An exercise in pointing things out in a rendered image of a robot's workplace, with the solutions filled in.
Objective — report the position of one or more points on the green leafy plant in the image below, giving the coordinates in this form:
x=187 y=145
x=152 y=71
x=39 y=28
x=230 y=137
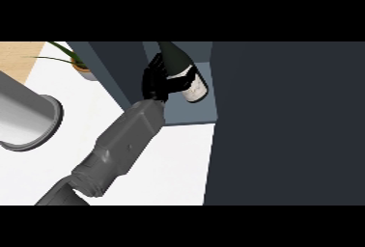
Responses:
x=70 y=54

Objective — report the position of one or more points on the dark green wine bottle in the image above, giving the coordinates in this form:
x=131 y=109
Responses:
x=178 y=58

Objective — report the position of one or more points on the grey plant pot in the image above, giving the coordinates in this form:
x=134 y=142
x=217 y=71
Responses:
x=88 y=74

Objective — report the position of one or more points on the blue-grey cabinet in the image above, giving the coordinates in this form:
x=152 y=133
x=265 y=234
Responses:
x=119 y=67

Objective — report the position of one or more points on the grey cylinder with dark rim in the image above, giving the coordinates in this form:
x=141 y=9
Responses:
x=25 y=119

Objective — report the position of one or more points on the dark grey cabinet door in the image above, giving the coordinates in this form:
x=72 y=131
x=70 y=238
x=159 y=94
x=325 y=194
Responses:
x=286 y=122

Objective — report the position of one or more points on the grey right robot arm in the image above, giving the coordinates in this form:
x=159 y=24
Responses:
x=130 y=135

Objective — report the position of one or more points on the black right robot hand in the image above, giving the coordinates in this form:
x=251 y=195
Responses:
x=153 y=80

